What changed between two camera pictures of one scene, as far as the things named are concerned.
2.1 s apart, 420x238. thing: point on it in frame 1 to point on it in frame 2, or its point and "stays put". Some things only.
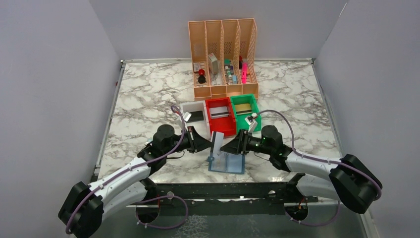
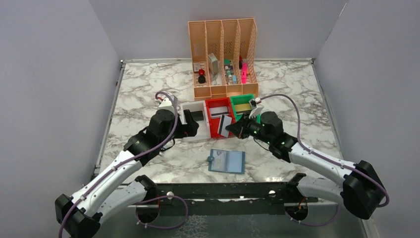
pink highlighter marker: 243,73 stays put
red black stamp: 201,78 stays put
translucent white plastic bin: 202,127 stays put
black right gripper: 234,146 to 239,128
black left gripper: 196,142 to 187,130
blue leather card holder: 229,162 stays put
